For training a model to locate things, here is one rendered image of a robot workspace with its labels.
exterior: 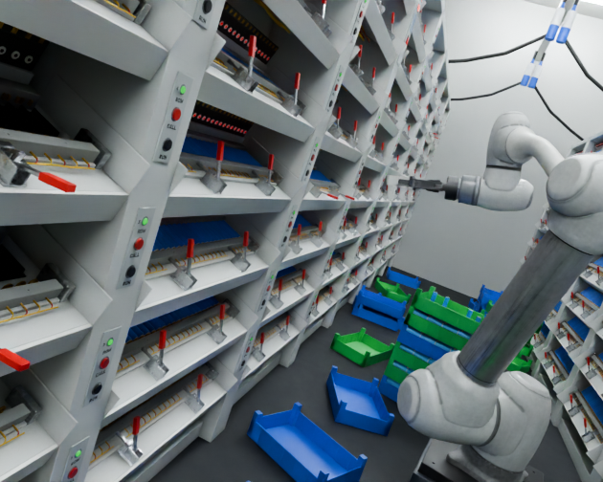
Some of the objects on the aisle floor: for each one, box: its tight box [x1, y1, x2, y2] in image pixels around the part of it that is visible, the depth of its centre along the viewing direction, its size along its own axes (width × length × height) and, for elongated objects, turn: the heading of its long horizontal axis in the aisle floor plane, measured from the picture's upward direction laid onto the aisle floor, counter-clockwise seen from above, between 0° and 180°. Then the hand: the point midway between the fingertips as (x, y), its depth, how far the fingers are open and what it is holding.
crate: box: [247, 403, 368, 482], centre depth 154 cm, size 30×20×8 cm
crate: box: [378, 375, 398, 403], centre depth 222 cm, size 30×20×8 cm
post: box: [4, 0, 226, 482], centre depth 73 cm, size 20×9×174 cm, turn 11°
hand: (392, 181), depth 166 cm, fingers open, 13 cm apart
